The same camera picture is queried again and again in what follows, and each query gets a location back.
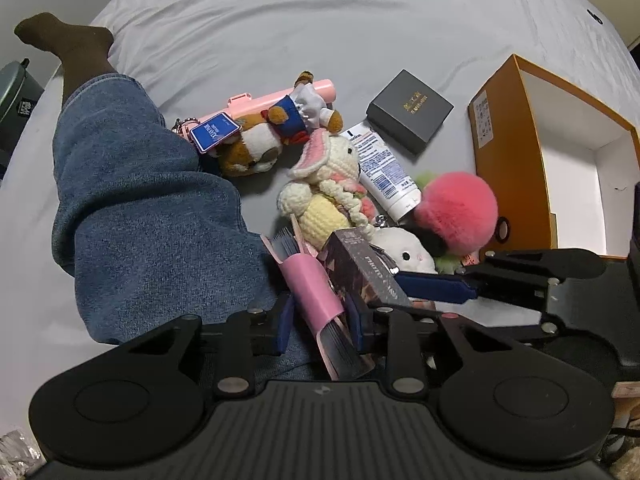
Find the pink sleeved black brush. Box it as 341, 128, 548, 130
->
260, 226, 374, 380

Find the white puppy plush keychain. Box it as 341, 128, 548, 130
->
370, 226, 437, 274

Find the dark patterned card box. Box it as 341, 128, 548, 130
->
318, 229, 411, 308

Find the pink fluffy pompom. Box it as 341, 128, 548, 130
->
413, 171, 498, 256

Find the crocheted white bunny doll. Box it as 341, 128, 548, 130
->
277, 129, 378, 250

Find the white lotion tube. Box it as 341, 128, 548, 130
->
341, 122, 421, 223

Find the brown white chef plush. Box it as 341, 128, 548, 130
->
217, 70, 343, 178

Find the pink tube case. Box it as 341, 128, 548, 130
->
171, 79, 336, 140

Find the orange cardboard storage box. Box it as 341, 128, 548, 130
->
468, 54, 639, 258

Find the blue jeans leg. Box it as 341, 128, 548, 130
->
52, 73, 285, 344

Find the black gift box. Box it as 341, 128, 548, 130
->
366, 70, 454, 155

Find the blue hang tag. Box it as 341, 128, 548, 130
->
190, 112, 241, 154

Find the dark brown sock foot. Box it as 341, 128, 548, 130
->
14, 13, 115, 102

